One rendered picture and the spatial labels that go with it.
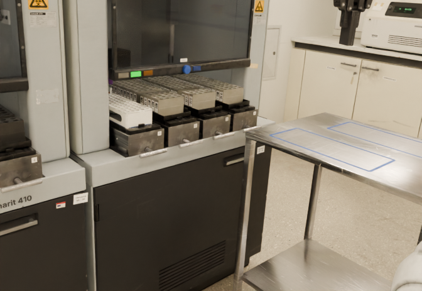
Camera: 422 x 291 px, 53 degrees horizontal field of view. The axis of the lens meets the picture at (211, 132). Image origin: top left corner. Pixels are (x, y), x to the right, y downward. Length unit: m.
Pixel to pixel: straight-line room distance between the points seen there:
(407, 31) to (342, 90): 0.65
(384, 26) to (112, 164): 2.48
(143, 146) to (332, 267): 0.86
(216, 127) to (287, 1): 2.26
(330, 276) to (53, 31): 1.24
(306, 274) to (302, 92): 2.31
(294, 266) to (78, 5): 1.17
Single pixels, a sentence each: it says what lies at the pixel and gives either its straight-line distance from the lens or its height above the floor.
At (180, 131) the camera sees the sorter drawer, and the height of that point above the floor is 0.78.
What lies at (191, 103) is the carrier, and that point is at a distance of 1.56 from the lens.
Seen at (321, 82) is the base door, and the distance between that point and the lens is 3.64.
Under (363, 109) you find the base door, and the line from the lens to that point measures 3.47.
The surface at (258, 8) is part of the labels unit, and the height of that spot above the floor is 1.18.
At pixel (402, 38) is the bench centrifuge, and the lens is 3.32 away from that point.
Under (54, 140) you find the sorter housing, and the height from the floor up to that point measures 0.80.
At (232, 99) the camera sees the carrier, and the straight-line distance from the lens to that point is 1.69.
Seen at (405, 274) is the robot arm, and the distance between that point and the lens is 0.66.
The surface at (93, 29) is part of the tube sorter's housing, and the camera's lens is 1.31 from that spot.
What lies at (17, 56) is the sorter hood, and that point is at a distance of 1.22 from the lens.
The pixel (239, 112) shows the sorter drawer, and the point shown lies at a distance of 1.64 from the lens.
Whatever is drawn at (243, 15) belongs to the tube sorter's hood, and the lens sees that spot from 1.67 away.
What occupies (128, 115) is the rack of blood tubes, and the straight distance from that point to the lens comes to 1.36.
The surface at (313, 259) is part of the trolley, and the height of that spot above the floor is 0.28.
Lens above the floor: 1.24
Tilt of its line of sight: 18 degrees down
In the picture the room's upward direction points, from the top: 3 degrees clockwise
